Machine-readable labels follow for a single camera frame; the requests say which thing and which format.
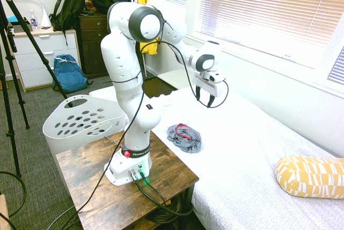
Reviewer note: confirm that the clear plastic bottle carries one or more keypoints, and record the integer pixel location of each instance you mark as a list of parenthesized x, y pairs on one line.
[(34, 21)]

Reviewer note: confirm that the black bag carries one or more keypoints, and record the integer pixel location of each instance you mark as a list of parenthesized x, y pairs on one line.
[(103, 0)]

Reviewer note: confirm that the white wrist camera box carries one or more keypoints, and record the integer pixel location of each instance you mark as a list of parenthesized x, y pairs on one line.
[(218, 77)]

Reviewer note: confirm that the black camera tripod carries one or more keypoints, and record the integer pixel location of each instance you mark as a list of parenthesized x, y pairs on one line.
[(12, 60)]

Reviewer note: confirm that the dark green backpack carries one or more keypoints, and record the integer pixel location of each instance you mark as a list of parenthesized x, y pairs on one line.
[(67, 9)]

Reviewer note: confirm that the large white window blind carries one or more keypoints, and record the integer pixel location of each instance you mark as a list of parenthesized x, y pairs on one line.
[(268, 9)]

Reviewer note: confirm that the blue backpack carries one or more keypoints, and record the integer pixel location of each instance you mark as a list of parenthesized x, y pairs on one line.
[(68, 74)]

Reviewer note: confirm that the brown teddy bear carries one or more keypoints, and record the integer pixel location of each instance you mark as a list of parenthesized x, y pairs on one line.
[(90, 4)]

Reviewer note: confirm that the white drawer dresser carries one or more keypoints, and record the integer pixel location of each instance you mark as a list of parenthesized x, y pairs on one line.
[(35, 63)]

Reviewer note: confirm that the dark wooden dresser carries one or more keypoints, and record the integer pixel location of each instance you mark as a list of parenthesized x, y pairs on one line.
[(91, 47)]

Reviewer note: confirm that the teal object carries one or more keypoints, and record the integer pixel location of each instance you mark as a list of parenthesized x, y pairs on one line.
[(13, 19)]

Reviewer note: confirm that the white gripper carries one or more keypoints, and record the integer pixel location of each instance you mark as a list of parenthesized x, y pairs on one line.
[(205, 83)]

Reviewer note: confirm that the bed with white cover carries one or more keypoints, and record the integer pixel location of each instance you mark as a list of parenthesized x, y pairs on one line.
[(242, 160)]

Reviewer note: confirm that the grey box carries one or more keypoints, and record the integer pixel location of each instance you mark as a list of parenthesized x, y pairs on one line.
[(18, 29)]

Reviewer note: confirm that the rustic wooden side table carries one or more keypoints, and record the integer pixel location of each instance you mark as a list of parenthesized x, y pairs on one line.
[(88, 181)]

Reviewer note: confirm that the small window blind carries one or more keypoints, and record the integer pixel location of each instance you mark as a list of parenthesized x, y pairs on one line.
[(337, 66)]

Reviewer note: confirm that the white perforated laundry basket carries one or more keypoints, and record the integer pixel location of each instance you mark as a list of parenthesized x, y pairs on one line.
[(80, 122)]

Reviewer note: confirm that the grey garment with red trim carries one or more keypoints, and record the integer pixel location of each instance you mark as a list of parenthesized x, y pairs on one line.
[(185, 140)]

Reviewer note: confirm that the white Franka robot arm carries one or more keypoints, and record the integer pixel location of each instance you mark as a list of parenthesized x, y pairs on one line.
[(121, 60)]

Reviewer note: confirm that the yellow white patterned pillow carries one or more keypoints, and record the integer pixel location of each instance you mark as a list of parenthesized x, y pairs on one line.
[(309, 177)]

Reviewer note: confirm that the white desk lamp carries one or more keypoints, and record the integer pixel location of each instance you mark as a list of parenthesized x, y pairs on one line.
[(45, 17)]

